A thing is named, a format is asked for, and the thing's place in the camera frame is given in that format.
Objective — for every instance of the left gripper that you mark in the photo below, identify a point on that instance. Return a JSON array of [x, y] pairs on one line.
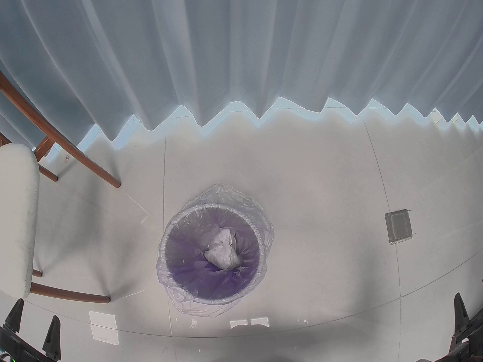
[[19, 347]]

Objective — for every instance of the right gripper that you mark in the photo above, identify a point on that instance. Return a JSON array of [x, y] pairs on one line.
[[471, 338]]

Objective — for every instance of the purple plastic bag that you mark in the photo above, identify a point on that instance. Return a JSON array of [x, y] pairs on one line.
[[181, 255]]

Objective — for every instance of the white paper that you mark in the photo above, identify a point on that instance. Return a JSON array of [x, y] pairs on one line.
[[222, 251]]

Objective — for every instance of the white trash bin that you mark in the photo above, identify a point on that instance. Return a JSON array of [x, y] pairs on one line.
[[215, 299]]

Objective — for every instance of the white cushioned wooden chair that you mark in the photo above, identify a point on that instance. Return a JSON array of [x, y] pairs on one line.
[[19, 221]]

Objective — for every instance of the pale blue curtain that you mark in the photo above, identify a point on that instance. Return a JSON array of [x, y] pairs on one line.
[[241, 32]]

